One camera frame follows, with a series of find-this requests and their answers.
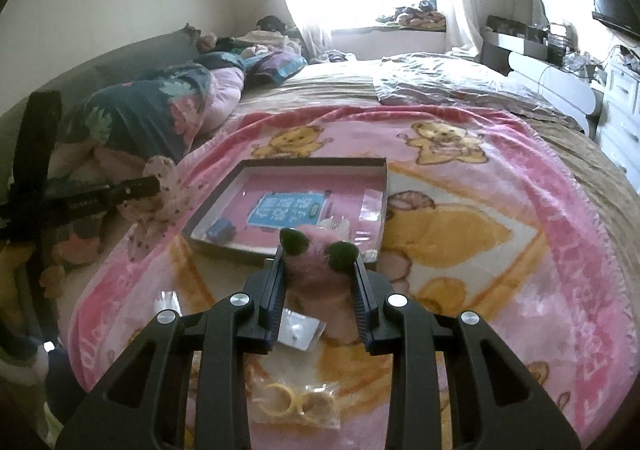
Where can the pile of clothes on sill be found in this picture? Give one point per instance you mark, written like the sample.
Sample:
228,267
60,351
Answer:
415,19

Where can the heap of clothes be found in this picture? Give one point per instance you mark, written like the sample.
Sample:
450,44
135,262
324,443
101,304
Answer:
260,37

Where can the bag of yellow rings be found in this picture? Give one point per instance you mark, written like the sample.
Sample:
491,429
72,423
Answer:
300,402

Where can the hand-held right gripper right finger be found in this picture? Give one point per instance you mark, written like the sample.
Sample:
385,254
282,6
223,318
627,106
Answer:
361,320

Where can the dark floral duvet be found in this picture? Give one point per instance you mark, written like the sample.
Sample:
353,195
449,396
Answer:
150,100

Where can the clear bag with earring card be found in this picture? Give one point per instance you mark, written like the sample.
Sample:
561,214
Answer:
300,330

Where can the spotted plush toy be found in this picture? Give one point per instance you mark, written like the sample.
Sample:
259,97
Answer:
160,200

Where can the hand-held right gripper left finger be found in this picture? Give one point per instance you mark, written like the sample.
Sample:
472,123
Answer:
273,315

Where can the purple and blue pillow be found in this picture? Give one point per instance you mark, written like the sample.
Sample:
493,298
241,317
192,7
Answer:
280,66

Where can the grey padded headboard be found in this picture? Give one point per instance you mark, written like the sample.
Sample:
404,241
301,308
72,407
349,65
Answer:
125,55

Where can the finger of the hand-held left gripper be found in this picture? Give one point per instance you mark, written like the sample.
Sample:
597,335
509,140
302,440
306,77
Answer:
132,191

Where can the cardboard box with pink lining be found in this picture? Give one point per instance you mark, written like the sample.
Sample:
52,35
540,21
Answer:
310,185

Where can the dark desk shelf with clutter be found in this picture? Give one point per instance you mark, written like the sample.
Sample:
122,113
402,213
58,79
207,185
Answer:
525,37

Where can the white curved board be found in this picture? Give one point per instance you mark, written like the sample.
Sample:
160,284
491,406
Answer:
550,80

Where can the white crumpled quilt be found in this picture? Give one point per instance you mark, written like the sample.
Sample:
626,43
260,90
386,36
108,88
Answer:
450,80

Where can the pink bear print blanket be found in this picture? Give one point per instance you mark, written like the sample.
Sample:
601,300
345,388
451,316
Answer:
475,240

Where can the white dresser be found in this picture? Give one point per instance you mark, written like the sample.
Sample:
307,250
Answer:
622,100

